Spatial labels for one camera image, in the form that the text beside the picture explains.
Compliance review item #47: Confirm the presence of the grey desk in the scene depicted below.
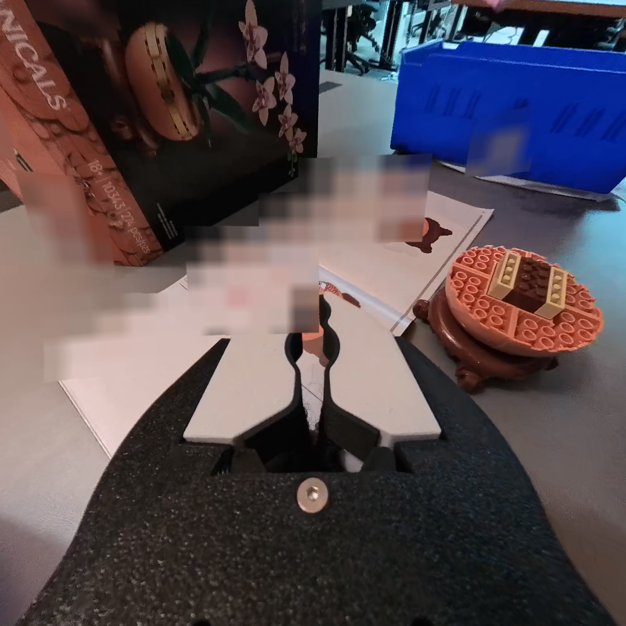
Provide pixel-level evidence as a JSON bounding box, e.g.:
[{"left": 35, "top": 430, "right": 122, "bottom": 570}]
[{"left": 0, "top": 69, "right": 626, "bottom": 626}]

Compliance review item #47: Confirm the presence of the dark building set box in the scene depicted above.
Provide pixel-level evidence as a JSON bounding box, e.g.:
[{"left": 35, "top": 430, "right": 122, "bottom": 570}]
[{"left": 0, "top": 0, "right": 324, "bottom": 268}]

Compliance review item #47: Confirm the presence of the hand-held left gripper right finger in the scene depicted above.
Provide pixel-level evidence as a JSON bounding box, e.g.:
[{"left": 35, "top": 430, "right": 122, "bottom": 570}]
[{"left": 321, "top": 294, "right": 443, "bottom": 445}]

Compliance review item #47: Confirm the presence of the wooden office desk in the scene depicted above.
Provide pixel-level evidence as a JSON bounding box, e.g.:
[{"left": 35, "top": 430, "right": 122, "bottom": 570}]
[{"left": 489, "top": 0, "right": 626, "bottom": 20}]

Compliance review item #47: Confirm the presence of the blue plastic bin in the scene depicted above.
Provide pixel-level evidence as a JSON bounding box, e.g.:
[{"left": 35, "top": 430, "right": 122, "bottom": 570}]
[{"left": 391, "top": 39, "right": 626, "bottom": 195}]

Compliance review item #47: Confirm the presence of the open building instruction booklet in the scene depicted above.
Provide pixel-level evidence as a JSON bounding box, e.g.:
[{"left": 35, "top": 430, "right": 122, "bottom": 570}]
[{"left": 59, "top": 189, "right": 496, "bottom": 460}]

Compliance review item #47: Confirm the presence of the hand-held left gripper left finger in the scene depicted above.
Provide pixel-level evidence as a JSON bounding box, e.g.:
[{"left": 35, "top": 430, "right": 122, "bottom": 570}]
[{"left": 183, "top": 333, "right": 299, "bottom": 447}]

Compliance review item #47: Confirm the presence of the tan brick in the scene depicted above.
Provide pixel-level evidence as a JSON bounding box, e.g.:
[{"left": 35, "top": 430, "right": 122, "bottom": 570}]
[
  {"left": 488, "top": 253, "right": 525, "bottom": 298},
  {"left": 535, "top": 266, "right": 571, "bottom": 320}
]

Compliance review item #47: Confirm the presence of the round orange lego pot build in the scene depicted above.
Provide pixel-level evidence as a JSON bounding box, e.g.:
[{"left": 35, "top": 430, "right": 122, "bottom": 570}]
[{"left": 445, "top": 245, "right": 605, "bottom": 356}]

